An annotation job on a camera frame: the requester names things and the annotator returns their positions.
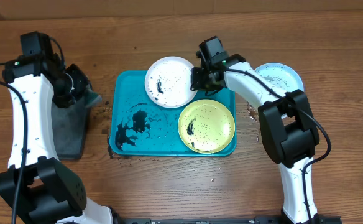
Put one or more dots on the white round plate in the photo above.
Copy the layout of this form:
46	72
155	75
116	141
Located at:
168	82

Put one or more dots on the dark green sponge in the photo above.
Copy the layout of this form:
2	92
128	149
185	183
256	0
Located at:
92	98

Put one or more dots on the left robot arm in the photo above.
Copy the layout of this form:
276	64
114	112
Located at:
48	98

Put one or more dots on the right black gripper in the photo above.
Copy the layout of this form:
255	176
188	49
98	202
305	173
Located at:
196	74

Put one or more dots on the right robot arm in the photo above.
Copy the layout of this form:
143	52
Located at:
289	132

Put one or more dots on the black water tray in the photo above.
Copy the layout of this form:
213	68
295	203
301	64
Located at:
70	125

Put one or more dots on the light blue round plate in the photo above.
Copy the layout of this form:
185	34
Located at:
280	75

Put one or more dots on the yellow-green round plate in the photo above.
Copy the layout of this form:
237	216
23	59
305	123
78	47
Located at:
206	127

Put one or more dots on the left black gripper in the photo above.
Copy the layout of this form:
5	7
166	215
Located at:
82	81

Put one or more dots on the teal plastic serving tray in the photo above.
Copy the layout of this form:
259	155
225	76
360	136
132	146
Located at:
139	127

